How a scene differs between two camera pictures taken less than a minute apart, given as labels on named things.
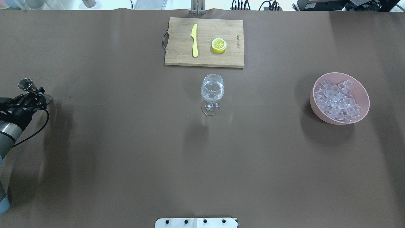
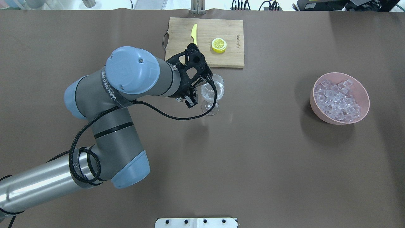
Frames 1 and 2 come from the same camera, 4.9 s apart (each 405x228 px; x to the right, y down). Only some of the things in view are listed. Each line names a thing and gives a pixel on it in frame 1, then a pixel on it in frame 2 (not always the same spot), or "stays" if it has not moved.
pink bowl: (339, 98) stays
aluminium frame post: (198, 7) stays
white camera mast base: (196, 223) stays
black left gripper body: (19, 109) to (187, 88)
